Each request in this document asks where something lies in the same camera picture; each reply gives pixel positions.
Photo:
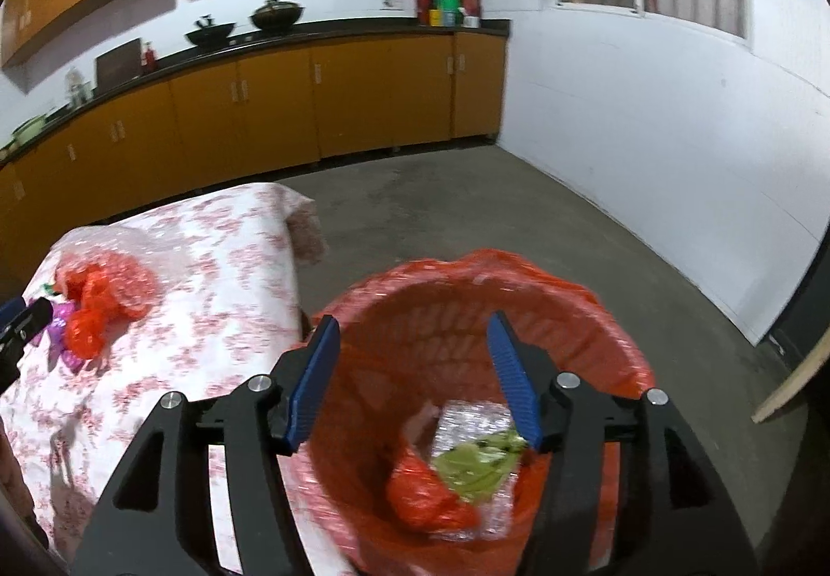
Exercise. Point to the orange plastic basket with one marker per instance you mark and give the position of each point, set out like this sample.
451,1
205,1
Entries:
415,343
551,284

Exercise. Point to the brown cutting board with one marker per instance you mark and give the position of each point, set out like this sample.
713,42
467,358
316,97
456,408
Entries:
119,63

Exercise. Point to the yellow box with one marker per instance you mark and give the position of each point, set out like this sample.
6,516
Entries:
441,17

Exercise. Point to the red container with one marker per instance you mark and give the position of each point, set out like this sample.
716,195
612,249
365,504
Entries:
423,9

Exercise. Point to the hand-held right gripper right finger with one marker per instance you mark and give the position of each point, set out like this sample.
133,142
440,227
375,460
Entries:
512,381

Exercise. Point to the red bottle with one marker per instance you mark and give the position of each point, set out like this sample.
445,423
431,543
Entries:
149,59

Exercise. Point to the green basin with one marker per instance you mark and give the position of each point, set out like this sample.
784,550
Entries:
30,132

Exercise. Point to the long red plastic bag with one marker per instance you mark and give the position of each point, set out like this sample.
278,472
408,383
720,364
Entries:
421,495

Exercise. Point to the black wok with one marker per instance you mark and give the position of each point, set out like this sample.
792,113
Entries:
211,35

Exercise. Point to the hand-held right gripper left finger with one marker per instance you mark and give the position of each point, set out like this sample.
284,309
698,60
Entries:
314,381

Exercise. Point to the wooden frame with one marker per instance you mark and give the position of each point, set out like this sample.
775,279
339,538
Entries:
784,388

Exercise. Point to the floral tablecloth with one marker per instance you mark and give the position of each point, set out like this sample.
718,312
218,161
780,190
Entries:
194,291

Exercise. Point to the bubble wrap sheet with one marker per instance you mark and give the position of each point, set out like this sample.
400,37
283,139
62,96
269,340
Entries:
473,417

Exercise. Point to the white cup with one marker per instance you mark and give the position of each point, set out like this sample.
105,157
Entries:
471,21

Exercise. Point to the black pot with lid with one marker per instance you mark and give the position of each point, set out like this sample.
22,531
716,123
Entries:
277,15

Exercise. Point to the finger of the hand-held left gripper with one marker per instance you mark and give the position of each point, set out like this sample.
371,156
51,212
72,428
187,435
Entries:
29,320

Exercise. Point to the black kitchen countertop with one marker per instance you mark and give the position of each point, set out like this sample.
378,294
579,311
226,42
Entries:
363,28

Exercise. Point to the purple plastic bag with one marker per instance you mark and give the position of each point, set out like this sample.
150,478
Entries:
61,326

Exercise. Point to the dark door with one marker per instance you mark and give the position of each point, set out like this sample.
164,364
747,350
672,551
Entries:
807,317

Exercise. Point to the row of wooden base cabinets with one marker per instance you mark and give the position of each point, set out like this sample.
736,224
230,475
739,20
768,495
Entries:
363,96

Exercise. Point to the olive green plastic bag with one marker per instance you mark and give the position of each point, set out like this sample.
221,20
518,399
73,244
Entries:
473,466

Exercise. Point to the clear plastic film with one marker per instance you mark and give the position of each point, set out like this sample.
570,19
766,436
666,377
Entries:
129,245

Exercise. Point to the green box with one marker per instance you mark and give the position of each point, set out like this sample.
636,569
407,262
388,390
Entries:
446,2

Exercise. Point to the teal green plastic bag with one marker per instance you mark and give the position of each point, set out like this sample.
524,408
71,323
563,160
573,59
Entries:
48,291

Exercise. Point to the clear bag with jar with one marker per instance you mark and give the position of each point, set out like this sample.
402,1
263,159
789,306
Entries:
78,87

